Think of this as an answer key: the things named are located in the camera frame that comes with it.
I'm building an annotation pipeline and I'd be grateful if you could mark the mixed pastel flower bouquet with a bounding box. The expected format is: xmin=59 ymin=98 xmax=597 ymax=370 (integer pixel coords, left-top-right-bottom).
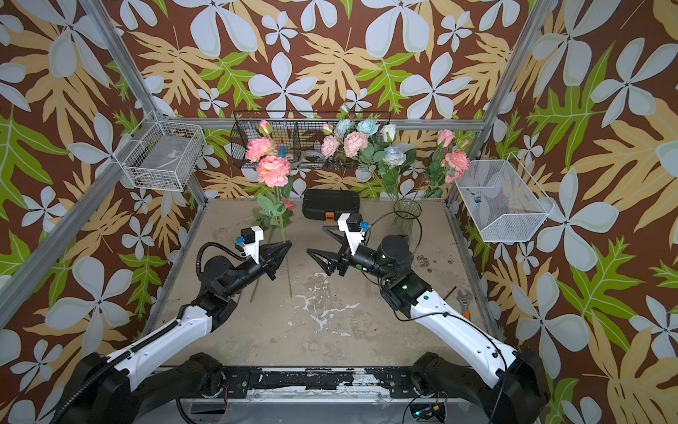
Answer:
xmin=320 ymin=106 xmax=417 ymax=201

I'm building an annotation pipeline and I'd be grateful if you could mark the white mesh basket right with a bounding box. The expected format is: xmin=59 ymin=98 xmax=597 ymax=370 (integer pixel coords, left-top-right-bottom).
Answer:
xmin=456 ymin=154 xmax=555 ymax=244

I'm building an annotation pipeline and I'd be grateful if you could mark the black yellow screwdriver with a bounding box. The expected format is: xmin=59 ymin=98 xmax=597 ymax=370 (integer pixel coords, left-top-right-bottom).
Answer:
xmin=443 ymin=286 xmax=457 ymax=300

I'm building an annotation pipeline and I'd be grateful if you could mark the aluminium frame corner post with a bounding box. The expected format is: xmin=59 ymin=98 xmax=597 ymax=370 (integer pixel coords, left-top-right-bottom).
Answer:
xmin=81 ymin=1 xmax=207 ymax=207
xmin=469 ymin=0 xmax=558 ymax=160

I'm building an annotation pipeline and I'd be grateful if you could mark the orange handled adjustable wrench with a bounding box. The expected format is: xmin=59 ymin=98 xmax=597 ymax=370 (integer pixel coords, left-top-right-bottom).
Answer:
xmin=457 ymin=289 xmax=473 ymax=321

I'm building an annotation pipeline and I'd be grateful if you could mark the white wire basket left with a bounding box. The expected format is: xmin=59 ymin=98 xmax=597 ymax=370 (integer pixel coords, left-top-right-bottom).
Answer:
xmin=115 ymin=112 xmax=207 ymax=192

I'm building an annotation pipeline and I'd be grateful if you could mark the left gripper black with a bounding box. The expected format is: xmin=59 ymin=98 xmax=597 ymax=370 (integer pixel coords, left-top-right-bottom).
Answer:
xmin=225 ymin=240 xmax=290 ymax=300

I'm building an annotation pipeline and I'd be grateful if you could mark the black tool case orange latch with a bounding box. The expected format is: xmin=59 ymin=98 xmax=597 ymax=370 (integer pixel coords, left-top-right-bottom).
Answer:
xmin=302 ymin=189 xmax=360 ymax=221

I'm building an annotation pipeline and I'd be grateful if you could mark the aluminium frame corner post left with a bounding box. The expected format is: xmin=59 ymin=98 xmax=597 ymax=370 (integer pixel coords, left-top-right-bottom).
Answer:
xmin=81 ymin=1 xmax=207 ymax=207

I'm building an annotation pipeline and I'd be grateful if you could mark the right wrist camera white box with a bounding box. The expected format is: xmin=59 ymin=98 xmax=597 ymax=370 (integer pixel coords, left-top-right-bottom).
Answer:
xmin=337 ymin=213 xmax=370 ymax=255

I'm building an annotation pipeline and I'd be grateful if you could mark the aluminium frame corner post right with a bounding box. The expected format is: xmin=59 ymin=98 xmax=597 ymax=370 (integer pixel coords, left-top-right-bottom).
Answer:
xmin=469 ymin=0 xmax=558 ymax=160

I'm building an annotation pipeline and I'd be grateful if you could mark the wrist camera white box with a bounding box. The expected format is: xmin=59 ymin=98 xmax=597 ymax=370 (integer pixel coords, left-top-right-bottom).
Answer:
xmin=337 ymin=213 xmax=370 ymax=255
xmin=235 ymin=226 xmax=264 ymax=264

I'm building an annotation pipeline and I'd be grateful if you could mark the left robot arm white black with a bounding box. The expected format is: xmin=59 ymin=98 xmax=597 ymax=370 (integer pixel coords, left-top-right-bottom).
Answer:
xmin=51 ymin=241 xmax=292 ymax=423

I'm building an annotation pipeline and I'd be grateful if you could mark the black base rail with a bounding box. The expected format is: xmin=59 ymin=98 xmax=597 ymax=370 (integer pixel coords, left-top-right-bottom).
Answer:
xmin=174 ymin=364 xmax=425 ymax=401

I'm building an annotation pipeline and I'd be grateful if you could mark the clear glass vase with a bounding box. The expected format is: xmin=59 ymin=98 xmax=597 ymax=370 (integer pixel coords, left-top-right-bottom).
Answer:
xmin=389 ymin=199 xmax=422 ymax=239

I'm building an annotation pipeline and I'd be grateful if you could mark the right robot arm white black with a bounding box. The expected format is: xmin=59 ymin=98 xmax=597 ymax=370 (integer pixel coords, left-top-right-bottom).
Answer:
xmin=307 ymin=226 xmax=550 ymax=423

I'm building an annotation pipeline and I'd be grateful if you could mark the black wire basket back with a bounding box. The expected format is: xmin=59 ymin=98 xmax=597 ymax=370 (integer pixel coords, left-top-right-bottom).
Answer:
xmin=231 ymin=107 xmax=391 ymax=171

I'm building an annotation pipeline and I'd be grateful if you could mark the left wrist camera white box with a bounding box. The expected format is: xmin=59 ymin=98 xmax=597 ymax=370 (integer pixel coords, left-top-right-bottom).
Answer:
xmin=235 ymin=226 xmax=264 ymax=264

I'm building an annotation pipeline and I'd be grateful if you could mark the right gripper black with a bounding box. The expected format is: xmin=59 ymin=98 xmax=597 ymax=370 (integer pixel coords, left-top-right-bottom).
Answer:
xmin=313 ymin=227 xmax=398 ymax=286

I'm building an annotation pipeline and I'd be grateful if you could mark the pink peony spray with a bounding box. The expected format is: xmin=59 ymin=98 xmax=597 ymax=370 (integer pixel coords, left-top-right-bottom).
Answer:
xmin=423 ymin=129 xmax=473 ymax=199
xmin=244 ymin=118 xmax=295 ymax=299

